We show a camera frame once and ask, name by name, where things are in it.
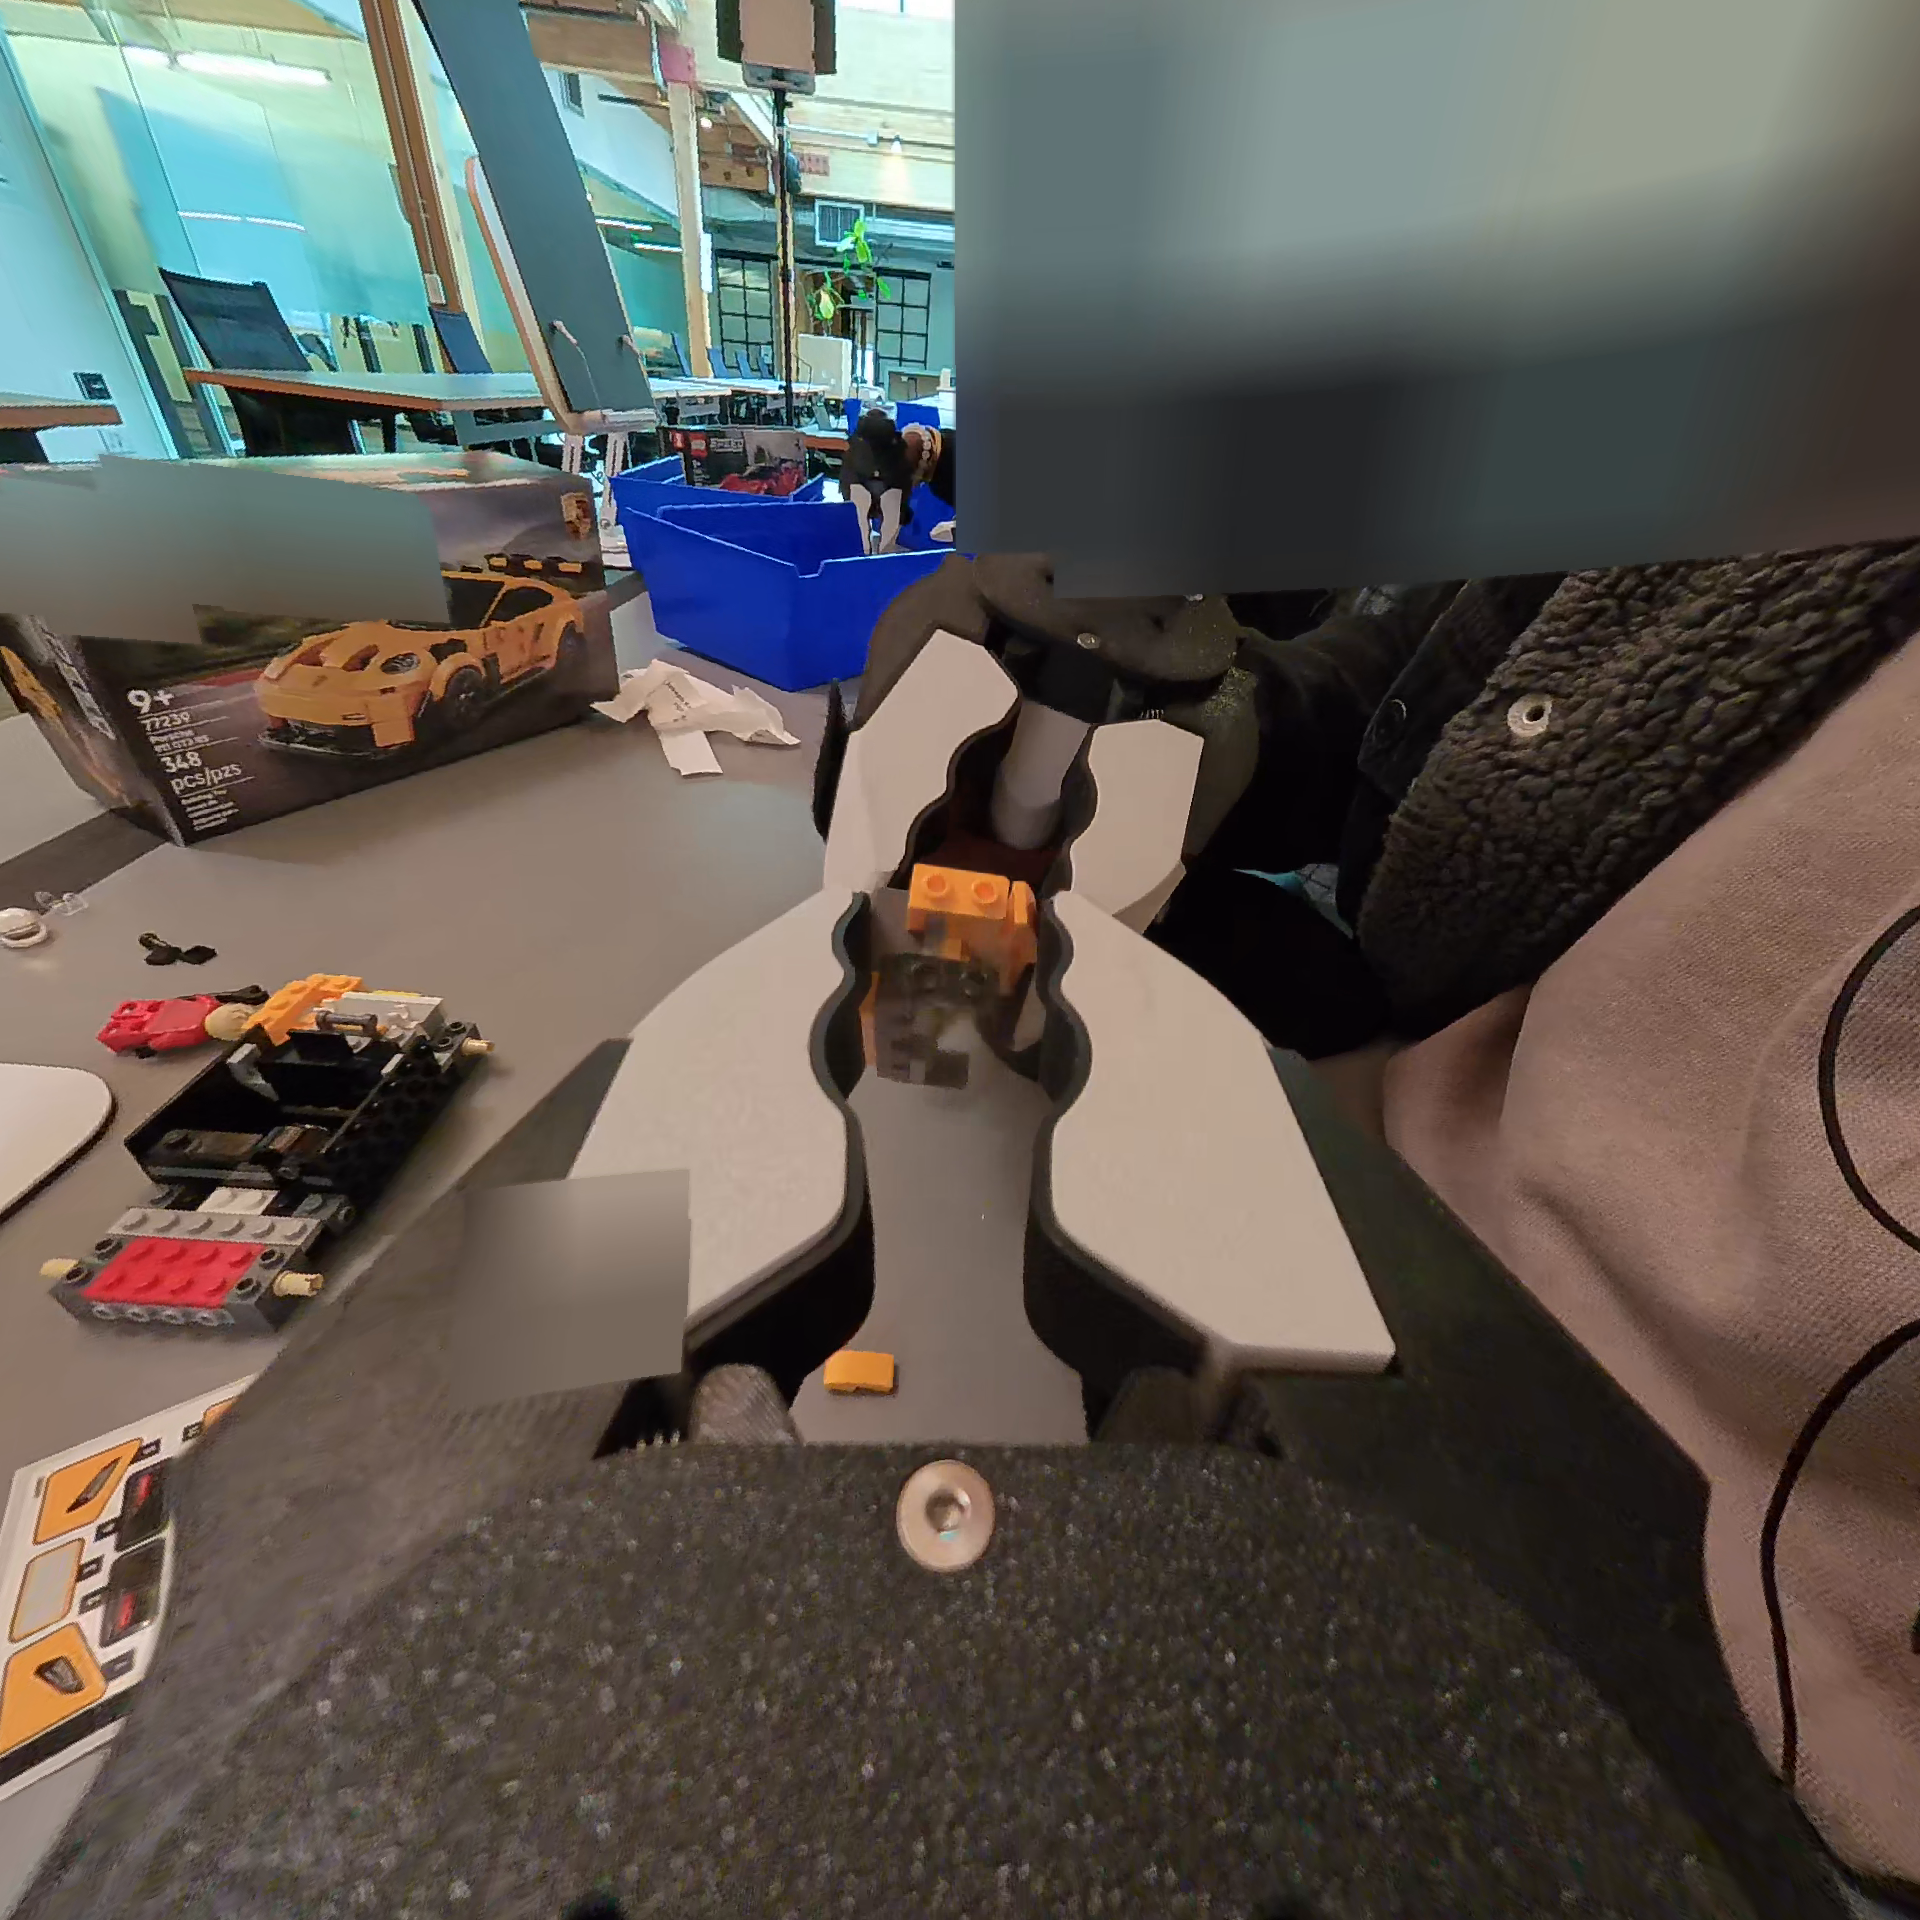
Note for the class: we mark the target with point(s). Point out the white book stand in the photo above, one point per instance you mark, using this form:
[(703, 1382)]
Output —
[(45, 1124)]

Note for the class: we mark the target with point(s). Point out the small orange white brick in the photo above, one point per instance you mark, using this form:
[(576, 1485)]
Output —
[(860, 1370)]

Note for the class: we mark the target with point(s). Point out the red toy minifigure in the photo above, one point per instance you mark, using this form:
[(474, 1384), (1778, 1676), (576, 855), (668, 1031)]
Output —
[(143, 1023)]

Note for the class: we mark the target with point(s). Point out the white toy helmet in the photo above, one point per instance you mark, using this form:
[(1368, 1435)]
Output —
[(20, 930)]

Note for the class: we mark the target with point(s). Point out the person's beige clothing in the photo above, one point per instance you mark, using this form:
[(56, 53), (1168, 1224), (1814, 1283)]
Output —
[(1620, 1274)]

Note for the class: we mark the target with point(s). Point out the red toy car box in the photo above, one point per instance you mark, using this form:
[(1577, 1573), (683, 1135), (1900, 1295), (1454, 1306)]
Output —
[(735, 459)]

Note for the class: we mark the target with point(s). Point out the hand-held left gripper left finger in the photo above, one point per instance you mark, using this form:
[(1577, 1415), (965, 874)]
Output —
[(721, 1095)]

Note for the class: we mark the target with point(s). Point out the person's black fleece jacket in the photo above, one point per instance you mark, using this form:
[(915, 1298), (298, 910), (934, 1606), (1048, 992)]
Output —
[(1620, 751)]

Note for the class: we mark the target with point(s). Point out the dark board stand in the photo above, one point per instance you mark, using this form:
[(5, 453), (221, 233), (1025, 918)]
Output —
[(540, 195)]

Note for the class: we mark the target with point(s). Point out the grey desk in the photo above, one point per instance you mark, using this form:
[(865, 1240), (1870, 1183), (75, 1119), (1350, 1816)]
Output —
[(525, 901)]

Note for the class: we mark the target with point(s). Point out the orange sticker sheet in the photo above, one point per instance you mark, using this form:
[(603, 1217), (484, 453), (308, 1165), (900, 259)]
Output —
[(75, 1574)]

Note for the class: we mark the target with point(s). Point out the studio light on stand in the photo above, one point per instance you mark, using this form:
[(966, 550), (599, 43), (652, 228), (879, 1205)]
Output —
[(776, 39)]

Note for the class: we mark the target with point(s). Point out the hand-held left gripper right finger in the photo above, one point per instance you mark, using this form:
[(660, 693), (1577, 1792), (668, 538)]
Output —
[(1200, 1184)]

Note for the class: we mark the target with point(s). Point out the small black toy piece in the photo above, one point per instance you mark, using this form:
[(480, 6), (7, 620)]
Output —
[(173, 949)]

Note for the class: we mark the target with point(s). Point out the white paper sheet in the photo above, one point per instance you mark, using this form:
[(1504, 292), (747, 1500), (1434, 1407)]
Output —
[(690, 721)]

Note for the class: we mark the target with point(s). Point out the black toy car chassis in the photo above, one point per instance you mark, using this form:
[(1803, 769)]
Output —
[(284, 1141)]

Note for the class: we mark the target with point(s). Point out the black toy car box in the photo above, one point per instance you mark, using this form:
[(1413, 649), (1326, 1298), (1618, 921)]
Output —
[(301, 721)]

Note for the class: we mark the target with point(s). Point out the long background table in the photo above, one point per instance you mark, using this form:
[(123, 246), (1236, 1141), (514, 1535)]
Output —
[(361, 393)]

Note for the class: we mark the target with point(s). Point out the green hanging plant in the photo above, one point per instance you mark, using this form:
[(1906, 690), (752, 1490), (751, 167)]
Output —
[(849, 270)]

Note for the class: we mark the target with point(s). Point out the orange toy brick assembly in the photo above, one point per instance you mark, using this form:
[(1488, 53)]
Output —
[(974, 914)]

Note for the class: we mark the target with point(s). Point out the large blue bin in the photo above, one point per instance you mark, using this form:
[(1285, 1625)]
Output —
[(751, 584)]

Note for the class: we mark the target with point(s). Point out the distant black white device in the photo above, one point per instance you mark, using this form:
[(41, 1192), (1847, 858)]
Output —
[(879, 464)]

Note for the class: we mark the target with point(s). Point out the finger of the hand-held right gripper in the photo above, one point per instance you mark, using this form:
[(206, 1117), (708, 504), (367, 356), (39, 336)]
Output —
[(885, 751), (1149, 811)]

